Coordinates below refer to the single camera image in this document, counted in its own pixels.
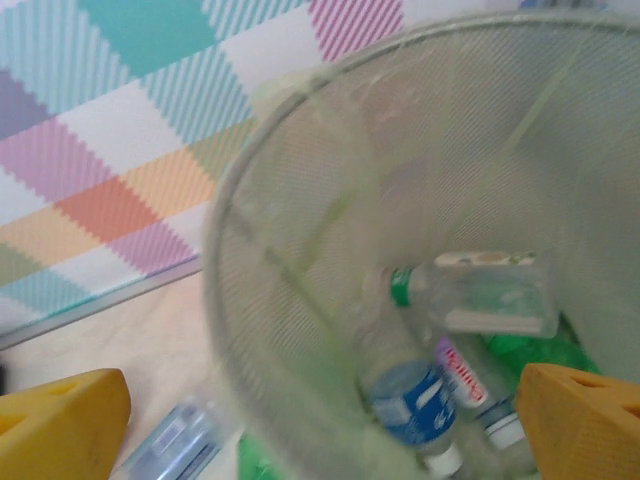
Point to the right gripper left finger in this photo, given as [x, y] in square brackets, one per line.
[60, 430]

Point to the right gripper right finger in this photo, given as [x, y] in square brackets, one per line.
[585, 430]

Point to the rectangular clear bottle blue label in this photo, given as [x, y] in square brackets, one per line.
[175, 440]

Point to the green translucent trash bin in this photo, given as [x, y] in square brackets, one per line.
[300, 200]

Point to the crushed green plastic bottle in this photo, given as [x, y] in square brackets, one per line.
[540, 350]

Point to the clear bottle pink label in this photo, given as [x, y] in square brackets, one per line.
[462, 380]

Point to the square clear bottle green cap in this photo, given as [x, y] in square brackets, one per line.
[490, 300]

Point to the water bottle blue label white cap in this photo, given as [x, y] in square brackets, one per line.
[415, 400]

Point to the aluminium wall base strip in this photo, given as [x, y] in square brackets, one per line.
[100, 300]

